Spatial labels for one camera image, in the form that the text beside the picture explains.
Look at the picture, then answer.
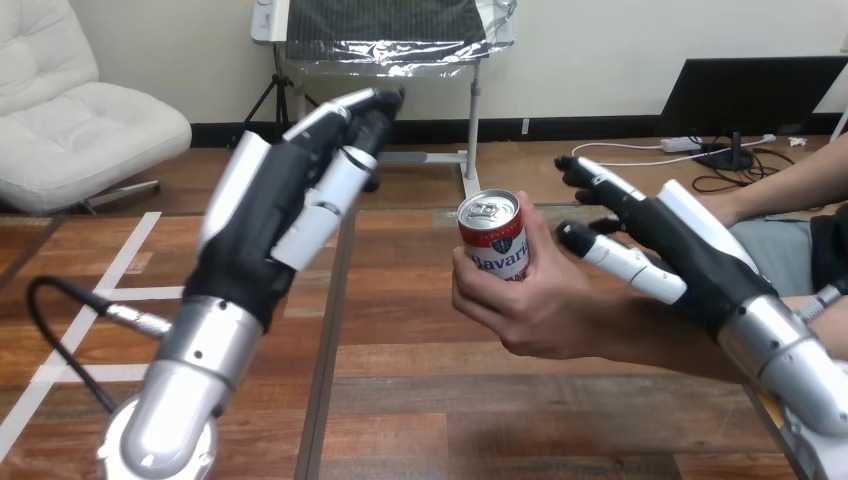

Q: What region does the dark screen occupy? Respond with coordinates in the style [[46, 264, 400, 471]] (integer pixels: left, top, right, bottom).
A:
[[658, 55, 848, 172]]

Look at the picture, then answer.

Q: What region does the white cushioned chair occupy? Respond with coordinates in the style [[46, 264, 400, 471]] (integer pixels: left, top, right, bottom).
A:
[[0, 0, 193, 215]]

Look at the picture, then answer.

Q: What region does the black tripod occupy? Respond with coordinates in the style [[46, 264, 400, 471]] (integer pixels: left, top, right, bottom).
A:
[[230, 44, 321, 150]]

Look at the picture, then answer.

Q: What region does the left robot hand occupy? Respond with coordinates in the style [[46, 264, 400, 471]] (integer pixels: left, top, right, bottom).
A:
[[183, 86, 407, 333]]

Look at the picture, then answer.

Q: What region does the person's body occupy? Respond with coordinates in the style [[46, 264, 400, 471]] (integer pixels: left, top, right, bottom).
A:
[[727, 203, 848, 297]]

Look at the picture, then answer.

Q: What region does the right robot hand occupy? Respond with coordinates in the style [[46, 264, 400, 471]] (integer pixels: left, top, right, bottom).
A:
[[554, 155, 780, 340]]

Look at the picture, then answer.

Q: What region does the white power strip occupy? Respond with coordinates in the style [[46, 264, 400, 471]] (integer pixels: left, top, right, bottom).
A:
[[660, 135, 704, 154]]

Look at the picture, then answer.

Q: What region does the person's forearm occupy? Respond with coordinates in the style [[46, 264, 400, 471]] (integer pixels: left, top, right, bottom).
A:
[[695, 134, 848, 228], [612, 290, 848, 387]]

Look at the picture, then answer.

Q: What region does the person's hand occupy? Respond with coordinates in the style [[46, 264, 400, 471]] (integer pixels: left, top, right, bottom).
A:
[[451, 191, 631, 363]]

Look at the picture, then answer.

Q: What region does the foil sheet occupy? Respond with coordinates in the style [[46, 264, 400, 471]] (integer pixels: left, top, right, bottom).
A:
[[284, 0, 519, 79]]

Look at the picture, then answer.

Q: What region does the red and white drink can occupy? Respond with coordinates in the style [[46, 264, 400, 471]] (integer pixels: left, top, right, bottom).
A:
[[456, 189, 532, 284]]

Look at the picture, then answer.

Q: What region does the tangle of cables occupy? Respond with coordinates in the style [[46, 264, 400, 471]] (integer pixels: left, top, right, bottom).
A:
[[570, 132, 798, 195]]

